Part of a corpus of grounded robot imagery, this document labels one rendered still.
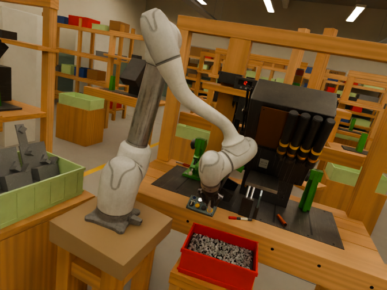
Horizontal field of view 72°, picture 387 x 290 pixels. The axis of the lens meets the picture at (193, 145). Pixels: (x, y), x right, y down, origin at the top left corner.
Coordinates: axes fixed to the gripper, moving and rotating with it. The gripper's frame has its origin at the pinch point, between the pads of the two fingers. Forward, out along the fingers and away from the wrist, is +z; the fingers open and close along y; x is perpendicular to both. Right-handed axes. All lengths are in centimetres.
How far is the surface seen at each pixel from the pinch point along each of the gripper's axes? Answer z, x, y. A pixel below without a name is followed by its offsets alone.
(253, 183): -10.3, 14.2, 17.8
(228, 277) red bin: -8.9, -31.2, 18.9
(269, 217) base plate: 17.4, 13.7, 30.5
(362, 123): 562, 770, 298
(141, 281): 16.6, -41.6, -20.8
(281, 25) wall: 366, 1000, -63
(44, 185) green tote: -14, -25, -79
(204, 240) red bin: -1.7, -18.2, 3.5
